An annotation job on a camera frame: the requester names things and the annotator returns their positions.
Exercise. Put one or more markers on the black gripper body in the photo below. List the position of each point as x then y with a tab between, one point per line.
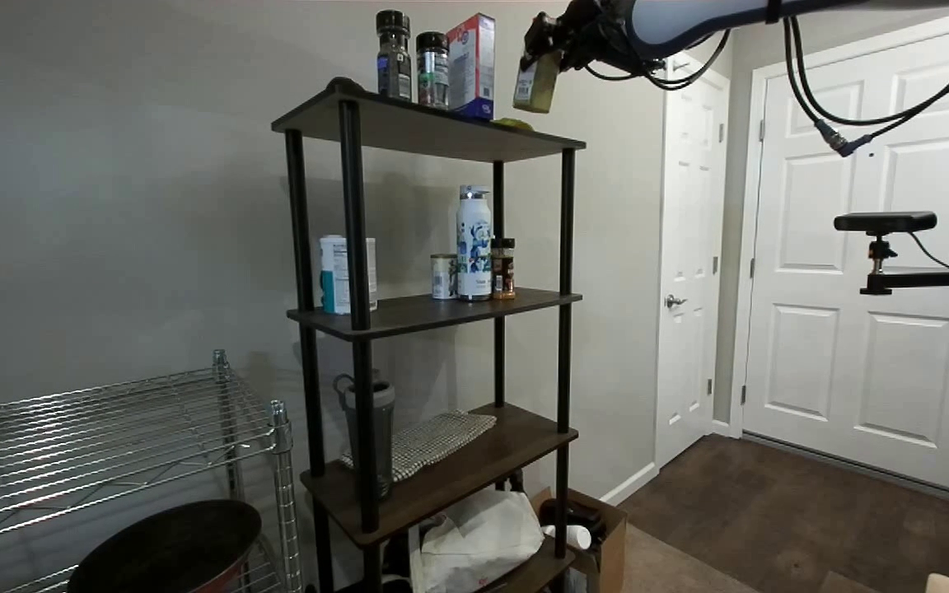
608	34

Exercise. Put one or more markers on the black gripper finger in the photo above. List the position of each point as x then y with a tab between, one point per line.
544	34
561	62

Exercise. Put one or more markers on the short dark spice jar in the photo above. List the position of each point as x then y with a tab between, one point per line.
431	74

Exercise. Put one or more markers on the tall dark spice grinder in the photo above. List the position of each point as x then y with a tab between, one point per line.
393	62

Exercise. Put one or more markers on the white blue patterned water bottle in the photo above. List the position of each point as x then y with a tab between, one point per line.
476	248

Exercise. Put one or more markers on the brown spice jar black lid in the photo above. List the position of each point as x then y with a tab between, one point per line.
504	275

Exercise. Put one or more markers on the dark grey tumbler bottle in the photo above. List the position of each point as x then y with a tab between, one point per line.
381	441

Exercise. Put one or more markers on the red white blue carton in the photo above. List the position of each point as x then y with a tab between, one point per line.
471	67

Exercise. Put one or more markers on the small white capped jar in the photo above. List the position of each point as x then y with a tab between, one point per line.
441	280

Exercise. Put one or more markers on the white canister teal label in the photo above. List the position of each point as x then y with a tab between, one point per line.
330	275

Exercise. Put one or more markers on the narrow white door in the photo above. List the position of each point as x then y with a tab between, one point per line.
688	374

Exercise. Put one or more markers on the beige patterned cloth mat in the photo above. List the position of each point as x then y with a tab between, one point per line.
434	441

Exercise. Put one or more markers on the white six panel door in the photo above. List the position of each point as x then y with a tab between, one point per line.
914	385

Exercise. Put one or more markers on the white roll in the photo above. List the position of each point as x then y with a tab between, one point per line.
568	539

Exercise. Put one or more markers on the white fabric bag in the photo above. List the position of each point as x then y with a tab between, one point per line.
476	545

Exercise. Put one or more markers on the brown cardboard box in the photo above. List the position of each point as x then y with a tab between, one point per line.
609	547

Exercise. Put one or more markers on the black round pot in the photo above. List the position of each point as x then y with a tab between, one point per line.
165	547

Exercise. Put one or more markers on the black frame wooden shelf unit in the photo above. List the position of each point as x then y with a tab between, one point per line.
358	199

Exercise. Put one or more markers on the black stereo camera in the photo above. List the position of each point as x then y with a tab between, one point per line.
884	221

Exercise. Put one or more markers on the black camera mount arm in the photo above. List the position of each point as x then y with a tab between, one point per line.
924	280

